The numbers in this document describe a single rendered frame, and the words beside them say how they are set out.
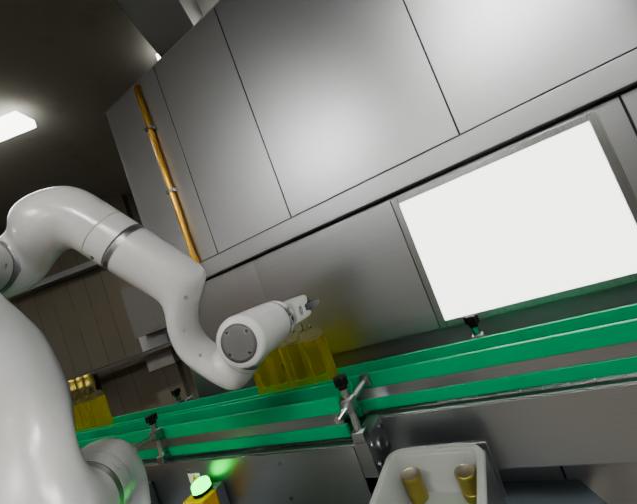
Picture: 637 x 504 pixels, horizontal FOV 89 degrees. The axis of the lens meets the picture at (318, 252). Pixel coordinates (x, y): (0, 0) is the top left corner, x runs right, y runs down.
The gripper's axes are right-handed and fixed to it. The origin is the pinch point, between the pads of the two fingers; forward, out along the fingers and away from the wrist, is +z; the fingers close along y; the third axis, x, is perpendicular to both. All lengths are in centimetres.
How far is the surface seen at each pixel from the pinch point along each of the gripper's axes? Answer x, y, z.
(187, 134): -68, 24, 23
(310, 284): -4.1, -1.4, 13.7
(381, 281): 1.5, -21.1, 8.9
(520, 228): 0, -54, 1
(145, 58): -166, 68, 90
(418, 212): -11.5, -35.7, 5.6
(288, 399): 20.0, 9.2, -2.6
